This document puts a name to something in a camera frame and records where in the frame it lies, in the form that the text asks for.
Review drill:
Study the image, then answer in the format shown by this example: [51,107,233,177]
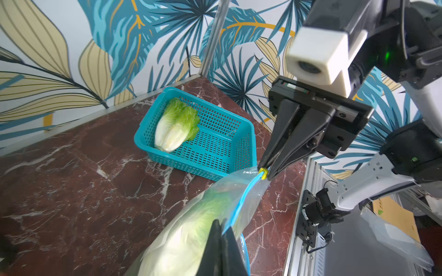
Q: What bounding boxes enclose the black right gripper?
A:
[258,75,374,180]

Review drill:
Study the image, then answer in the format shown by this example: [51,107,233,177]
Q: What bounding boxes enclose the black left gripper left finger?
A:
[196,219,222,276]

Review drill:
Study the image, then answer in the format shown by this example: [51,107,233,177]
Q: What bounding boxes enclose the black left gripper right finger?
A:
[221,228,247,276]

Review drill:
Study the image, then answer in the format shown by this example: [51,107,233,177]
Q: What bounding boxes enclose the chinese cabbage front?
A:
[138,188,239,276]

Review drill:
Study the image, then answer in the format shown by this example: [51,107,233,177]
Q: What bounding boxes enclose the chinese cabbage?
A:
[154,98,200,153]
[138,188,239,276]

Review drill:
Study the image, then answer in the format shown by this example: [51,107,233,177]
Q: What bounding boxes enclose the clear zipper bag blue seal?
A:
[126,167,270,276]

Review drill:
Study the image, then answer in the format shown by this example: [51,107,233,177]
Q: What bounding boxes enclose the chinese cabbage back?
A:
[154,98,200,153]

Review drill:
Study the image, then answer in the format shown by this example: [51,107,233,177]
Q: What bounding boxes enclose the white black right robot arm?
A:
[258,1,442,247]

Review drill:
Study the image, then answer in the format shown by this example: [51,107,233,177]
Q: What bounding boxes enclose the teal plastic basket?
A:
[134,87,257,181]

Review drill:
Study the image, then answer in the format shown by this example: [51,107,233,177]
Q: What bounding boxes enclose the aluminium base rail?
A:
[283,158,330,276]

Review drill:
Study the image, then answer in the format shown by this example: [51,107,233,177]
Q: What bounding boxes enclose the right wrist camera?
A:
[284,26,368,98]

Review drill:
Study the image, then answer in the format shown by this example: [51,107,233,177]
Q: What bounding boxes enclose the right aluminium corner post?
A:
[199,0,230,78]

